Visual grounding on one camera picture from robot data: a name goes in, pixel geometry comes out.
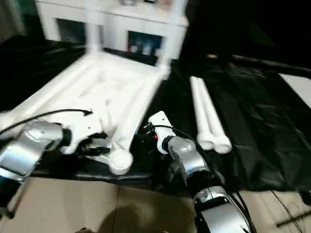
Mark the white plastic table top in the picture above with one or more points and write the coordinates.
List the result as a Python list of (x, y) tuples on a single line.
[(97, 85)]

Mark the white plastic table leg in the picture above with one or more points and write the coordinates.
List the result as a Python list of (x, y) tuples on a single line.
[(93, 36), (172, 31), (213, 114), (201, 109)]

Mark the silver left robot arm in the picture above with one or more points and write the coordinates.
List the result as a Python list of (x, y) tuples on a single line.
[(31, 145)]

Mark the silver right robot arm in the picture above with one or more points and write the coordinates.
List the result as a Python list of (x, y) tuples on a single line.
[(194, 170)]

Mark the small white cup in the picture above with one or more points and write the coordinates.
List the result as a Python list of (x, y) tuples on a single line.
[(133, 48)]

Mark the clear plastic container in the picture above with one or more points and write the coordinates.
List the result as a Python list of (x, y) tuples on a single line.
[(145, 47)]

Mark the small yellow label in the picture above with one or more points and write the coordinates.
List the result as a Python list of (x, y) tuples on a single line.
[(211, 55)]

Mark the black plastic mat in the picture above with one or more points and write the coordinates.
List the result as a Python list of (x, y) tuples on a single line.
[(255, 133)]

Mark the white cabinet with glass doors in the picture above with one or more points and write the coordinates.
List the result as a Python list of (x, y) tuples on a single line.
[(116, 19)]

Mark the small patterned ornament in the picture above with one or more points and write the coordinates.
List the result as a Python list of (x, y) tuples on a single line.
[(126, 2)]

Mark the dark cabinet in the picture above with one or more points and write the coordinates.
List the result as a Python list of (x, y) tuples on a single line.
[(243, 24)]

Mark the white board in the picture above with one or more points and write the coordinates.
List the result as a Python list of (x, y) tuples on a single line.
[(296, 85)]

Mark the black stand bar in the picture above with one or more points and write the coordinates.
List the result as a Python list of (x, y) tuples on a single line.
[(294, 218)]

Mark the black power adapter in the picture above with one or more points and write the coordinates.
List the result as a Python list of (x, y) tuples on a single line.
[(306, 194)]

